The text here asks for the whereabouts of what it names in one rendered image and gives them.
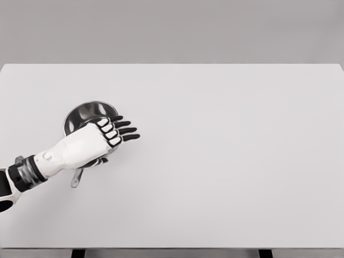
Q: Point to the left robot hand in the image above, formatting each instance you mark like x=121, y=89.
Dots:
x=86, y=142

